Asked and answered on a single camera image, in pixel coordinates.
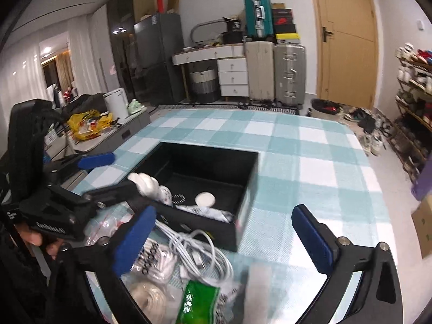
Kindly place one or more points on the dark clothes pile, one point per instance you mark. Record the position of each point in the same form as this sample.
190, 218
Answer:
87, 103

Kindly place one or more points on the wall switch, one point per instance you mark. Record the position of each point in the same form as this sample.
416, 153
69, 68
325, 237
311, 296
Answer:
420, 23

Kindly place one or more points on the wooden shoe rack with shoes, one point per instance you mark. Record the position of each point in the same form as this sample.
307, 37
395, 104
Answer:
415, 108

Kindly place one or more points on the grey refrigerator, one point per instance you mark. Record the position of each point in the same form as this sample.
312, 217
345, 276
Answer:
158, 54

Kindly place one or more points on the white round item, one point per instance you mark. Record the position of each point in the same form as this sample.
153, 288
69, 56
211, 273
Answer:
206, 199

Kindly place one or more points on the brown cardboard box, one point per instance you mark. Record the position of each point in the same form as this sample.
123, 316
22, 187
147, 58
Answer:
423, 226

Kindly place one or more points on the grey low cabinet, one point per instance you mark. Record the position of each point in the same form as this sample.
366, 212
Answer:
111, 138

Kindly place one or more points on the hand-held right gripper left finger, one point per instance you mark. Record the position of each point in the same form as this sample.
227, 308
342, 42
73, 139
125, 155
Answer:
133, 239

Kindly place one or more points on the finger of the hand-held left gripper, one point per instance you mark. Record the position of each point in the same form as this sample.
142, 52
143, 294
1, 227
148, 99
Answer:
98, 160
111, 192

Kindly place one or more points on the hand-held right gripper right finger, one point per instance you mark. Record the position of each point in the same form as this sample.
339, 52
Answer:
314, 239

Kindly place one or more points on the black red shoe box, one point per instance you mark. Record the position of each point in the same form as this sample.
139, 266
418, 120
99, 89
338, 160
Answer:
282, 21

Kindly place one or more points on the white bin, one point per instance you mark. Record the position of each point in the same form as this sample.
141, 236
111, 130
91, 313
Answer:
116, 103

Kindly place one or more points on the white desk with drawers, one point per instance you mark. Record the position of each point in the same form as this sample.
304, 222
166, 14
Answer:
233, 74

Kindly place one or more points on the pale green bag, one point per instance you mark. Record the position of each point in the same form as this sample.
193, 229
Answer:
135, 106

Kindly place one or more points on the white sheer curtain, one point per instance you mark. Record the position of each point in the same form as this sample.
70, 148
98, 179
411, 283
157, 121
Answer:
87, 57
20, 84

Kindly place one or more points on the clear zip bag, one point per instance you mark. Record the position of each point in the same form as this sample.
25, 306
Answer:
108, 222

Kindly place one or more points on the dark wardrobe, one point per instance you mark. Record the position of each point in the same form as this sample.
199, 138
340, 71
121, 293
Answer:
119, 40

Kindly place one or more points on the flat cardboard box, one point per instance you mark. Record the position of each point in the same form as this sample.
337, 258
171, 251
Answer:
173, 3

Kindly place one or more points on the black cardboard box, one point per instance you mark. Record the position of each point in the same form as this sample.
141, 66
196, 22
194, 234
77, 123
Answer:
209, 165

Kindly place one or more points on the red bag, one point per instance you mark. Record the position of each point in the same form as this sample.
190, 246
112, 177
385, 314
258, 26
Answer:
161, 5

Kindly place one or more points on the white plastic packet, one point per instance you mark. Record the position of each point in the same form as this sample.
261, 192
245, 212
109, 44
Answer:
206, 213

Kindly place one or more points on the beige suitcase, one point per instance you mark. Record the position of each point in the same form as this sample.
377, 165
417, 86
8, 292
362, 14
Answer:
260, 72

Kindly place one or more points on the yellow black shoe box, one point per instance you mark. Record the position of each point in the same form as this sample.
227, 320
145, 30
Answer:
287, 38

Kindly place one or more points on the grey white laundry basket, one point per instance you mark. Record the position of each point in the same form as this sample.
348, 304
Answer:
204, 86

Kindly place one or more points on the wooden door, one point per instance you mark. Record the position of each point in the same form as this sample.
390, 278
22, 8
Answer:
347, 57

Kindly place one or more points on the person's left forearm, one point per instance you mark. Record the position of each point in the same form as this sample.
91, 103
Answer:
17, 276

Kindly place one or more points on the green packet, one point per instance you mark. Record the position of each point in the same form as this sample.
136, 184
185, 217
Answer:
197, 305

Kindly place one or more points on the white fluffy toy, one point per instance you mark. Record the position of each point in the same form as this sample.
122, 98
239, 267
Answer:
145, 184

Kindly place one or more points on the person's left hand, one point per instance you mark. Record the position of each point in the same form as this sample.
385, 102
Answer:
32, 239

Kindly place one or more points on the teal suitcase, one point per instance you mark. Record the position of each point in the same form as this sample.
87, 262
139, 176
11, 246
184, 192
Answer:
258, 13

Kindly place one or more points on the purple bag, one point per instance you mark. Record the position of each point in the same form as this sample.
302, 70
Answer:
423, 182

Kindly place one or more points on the brown shoe box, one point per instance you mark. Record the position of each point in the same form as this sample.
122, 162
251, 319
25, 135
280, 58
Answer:
278, 6

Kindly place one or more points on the yellow plastic bag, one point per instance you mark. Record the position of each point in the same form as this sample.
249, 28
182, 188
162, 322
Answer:
86, 125

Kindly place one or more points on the clear bag with black print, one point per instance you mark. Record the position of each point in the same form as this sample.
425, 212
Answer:
152, 253

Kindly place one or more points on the pile of shoes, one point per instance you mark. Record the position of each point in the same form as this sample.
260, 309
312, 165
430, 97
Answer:
368, 125

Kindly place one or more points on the silver metal frame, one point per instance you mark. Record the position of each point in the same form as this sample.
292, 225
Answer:
206, 24

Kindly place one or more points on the silver suitcase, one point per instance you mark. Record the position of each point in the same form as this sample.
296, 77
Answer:
290, 74

